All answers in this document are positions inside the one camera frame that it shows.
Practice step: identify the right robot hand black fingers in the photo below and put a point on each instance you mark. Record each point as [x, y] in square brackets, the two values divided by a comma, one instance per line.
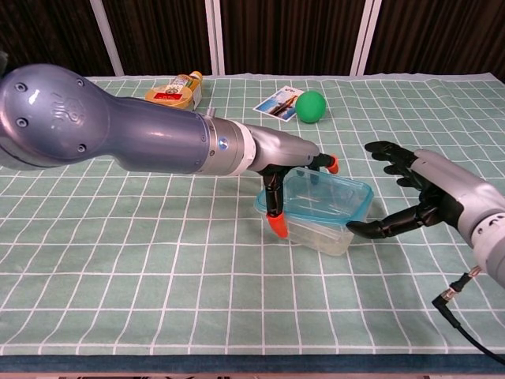
[446, 185]

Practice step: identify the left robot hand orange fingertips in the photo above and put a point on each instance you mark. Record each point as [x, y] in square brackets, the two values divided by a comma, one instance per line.
[284, 150]

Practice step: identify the translucent blue plastic container lid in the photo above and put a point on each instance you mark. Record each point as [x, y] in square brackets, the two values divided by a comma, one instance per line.
[327, 201]

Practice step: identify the clear plastic container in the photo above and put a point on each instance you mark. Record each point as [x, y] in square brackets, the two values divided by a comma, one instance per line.
[319, 239]

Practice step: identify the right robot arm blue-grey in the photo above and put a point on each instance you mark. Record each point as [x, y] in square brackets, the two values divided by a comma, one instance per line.
[491, 245]

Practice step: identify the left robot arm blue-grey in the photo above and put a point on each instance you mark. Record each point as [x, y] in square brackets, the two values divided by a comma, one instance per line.
[118, 134]

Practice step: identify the photo postcard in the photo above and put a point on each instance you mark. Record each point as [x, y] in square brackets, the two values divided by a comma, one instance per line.
[278, 103]

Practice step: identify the green ball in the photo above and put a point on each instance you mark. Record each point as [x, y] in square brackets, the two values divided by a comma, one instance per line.
[310, 106]

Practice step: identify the yellow tea bottle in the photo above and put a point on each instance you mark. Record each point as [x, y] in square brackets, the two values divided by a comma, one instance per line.
[193, 85]

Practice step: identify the dark slatted partition panel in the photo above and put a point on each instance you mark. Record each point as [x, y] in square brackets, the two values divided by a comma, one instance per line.
[47, 31]
[434, 35]
[288, 35]
[158, 35]

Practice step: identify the green checked tablecloth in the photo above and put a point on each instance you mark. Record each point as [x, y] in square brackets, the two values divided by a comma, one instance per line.
[118, 268]

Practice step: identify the dark blue underlay cloth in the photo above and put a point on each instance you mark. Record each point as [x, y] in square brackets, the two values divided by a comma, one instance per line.
[252, 364]

